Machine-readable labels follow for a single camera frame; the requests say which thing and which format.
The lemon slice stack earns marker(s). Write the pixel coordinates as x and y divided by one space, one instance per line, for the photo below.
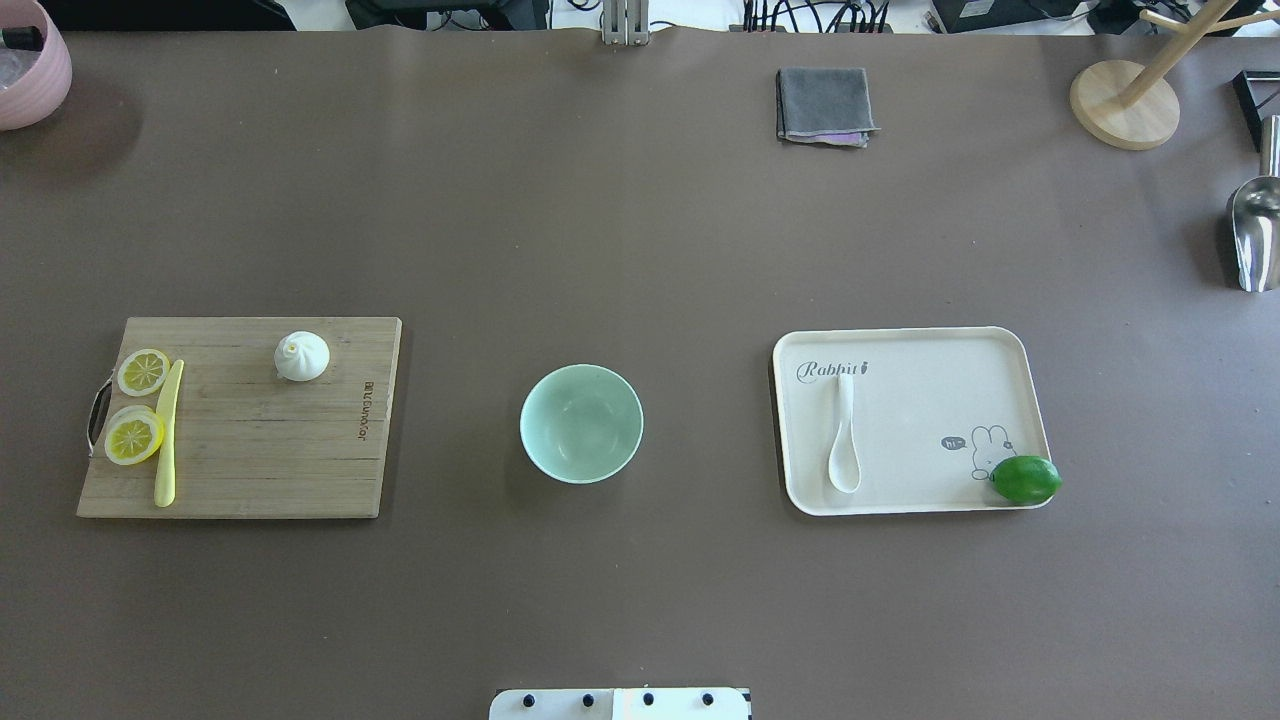
133 434

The metal scoop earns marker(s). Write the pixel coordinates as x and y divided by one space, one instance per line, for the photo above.
1253 210

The cream rabbit tray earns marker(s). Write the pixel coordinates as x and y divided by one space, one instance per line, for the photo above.
935 410

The green lime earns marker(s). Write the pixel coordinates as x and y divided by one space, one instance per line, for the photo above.
1026 480

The aluminium frame post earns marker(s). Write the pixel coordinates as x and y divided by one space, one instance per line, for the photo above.
625 22

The yellow plastic knife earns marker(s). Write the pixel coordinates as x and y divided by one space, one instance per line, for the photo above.
165 489

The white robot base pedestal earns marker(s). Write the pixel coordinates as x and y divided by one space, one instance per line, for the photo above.
623 703

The wooden mug tree stand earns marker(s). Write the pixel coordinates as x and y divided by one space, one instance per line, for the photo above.
1129 105

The pink bowl with ice cubes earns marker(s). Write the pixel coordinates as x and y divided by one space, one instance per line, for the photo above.
35 83

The grey folded cloth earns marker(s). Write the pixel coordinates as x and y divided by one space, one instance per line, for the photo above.
824 105

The mint green bowl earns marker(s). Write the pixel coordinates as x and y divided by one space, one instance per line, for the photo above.
581 424

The lemon slice front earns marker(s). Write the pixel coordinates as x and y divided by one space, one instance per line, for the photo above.
143 372

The white ceramic spoon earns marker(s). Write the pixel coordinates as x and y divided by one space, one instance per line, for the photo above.
843 465

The wooden cutting board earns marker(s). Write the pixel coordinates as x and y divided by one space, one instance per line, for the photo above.
250 445

